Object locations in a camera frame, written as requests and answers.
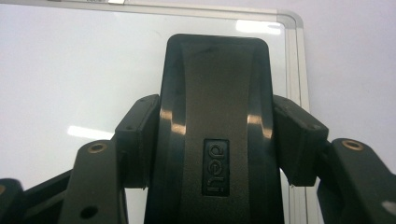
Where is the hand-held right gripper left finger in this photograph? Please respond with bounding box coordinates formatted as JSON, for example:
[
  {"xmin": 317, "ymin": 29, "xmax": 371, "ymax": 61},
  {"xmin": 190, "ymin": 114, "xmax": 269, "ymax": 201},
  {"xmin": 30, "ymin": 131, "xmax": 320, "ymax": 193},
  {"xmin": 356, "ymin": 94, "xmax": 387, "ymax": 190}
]
[{"xmin": 114, "ymin": 93, "xmax": 162, "ymax": 190}]

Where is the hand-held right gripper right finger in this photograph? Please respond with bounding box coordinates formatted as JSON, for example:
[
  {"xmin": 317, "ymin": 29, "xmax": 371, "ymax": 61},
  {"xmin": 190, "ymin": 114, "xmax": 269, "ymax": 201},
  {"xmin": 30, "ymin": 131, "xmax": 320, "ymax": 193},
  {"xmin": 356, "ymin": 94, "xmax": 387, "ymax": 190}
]
[{"xmin": 272, "ymin": 94, "xmax": 330, "ymax": 188}]

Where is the black whiteboard eraser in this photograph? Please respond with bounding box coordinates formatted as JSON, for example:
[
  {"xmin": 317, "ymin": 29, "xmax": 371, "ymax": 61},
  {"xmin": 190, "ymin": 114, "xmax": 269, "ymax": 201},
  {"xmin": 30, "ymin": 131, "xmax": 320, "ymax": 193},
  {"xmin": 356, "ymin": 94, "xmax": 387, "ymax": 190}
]
[{"xmin": 143, "ymin": 33, "xmax": 285, "ymax": 224}]

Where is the white whiteboard with silver frame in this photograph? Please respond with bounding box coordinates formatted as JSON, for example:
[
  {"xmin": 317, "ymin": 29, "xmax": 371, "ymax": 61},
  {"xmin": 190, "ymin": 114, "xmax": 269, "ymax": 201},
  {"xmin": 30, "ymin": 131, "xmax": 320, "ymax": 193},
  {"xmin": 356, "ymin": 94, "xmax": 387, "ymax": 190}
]
[{"xmin": 0, "ymin": 0, "xmax": 323, "ymax": 224}]

